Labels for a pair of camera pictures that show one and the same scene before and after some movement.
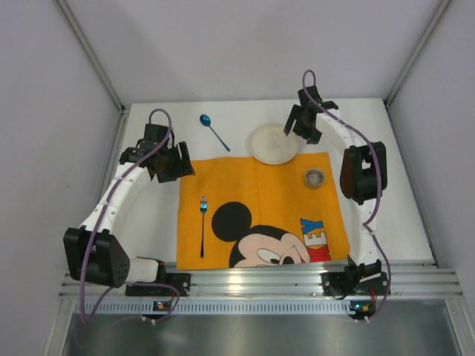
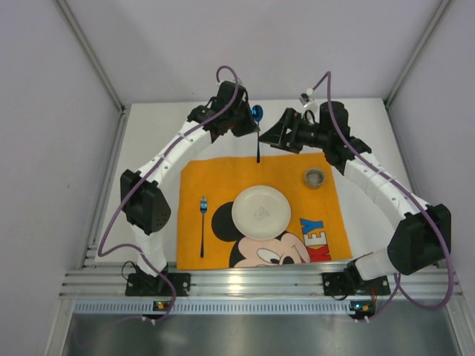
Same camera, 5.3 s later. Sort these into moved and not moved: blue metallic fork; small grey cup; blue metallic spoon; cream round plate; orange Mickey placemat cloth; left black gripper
Moved: blue metallic spoon; left black gripper; cream round plate
Not moved: small grey cup; orange Mickey placemat cloth; blue metallic fork
